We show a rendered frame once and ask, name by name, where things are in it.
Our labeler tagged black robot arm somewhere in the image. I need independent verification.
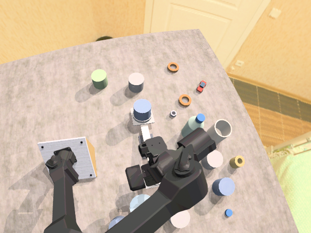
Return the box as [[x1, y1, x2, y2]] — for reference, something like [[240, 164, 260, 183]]
[[44, 128, 216, 233]]

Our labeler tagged white hex nut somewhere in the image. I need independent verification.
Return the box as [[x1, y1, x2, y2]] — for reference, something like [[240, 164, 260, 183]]
[[170, 110, 177, 117]]

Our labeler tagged small blue cylinder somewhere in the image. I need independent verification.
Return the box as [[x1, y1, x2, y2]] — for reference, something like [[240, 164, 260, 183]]
[[225, 209, 233, 217]]

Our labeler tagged small red toy car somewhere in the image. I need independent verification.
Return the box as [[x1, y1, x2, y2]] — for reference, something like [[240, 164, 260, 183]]
[[197, 81, 206, 92]]

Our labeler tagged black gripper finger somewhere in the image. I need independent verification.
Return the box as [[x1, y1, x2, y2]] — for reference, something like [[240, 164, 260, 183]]
[[141, 164, 157, 187]]

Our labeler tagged pale green cylinder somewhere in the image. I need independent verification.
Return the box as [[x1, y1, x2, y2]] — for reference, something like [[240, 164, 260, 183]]
[[91, 69, 108, 90]]

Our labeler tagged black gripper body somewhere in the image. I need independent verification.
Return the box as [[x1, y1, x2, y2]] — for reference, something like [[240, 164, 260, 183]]
[[125, 164, 155, 191]]

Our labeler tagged yellow hollow cylinder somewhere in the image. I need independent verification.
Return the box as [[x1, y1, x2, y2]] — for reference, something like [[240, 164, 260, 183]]
[[230, 155, 245, 169]]

